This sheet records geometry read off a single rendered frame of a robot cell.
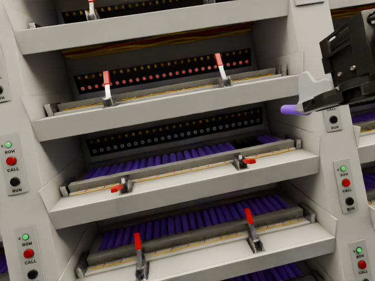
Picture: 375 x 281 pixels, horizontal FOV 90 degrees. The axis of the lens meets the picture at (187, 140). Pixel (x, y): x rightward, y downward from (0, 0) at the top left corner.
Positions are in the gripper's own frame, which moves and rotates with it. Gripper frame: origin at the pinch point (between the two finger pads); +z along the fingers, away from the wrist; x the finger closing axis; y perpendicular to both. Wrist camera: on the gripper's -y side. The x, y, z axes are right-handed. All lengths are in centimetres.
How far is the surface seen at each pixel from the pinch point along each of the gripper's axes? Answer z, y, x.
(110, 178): 16.0, -5.9, 39.3
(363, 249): 12.3, -32.8, -15.1
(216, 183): 12.0, -11.2, 15.5
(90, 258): 19, -24, 48
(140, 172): 16.0, -5.8, 32.2
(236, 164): 13.0, -8.1, 9.7
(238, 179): 12.1, -11.3, 10.3
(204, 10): 10.4, 27.2, 10.8
